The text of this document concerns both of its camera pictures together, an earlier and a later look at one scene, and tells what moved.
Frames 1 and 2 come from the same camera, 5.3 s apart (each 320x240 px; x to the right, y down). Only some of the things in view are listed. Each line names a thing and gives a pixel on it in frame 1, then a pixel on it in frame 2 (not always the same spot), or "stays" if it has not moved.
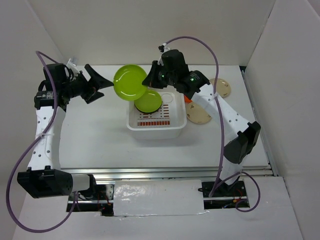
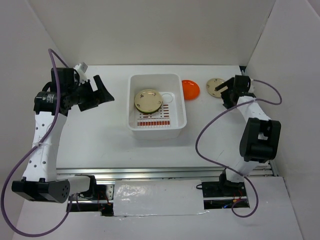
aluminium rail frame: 197,173 stays
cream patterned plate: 197,114 -> 148,100
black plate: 150,112 stays
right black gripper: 151,80 -> 228,103
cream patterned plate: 222,87 stays
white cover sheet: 158,197 stays
